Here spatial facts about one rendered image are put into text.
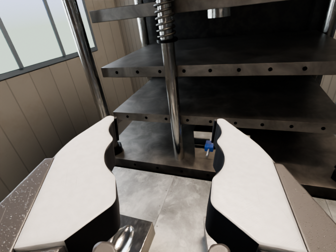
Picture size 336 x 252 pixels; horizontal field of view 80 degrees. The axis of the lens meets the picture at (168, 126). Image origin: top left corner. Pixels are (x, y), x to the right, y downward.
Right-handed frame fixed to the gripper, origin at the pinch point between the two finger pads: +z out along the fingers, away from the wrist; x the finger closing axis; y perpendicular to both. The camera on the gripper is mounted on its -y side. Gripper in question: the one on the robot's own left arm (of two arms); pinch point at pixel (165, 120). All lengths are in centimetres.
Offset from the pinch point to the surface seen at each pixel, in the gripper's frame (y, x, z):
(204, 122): 43, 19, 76
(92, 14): -2, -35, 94
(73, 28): 3, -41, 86
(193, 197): 64, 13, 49
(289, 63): 11, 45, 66
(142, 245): 60, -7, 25
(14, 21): 9, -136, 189
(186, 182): 65, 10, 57
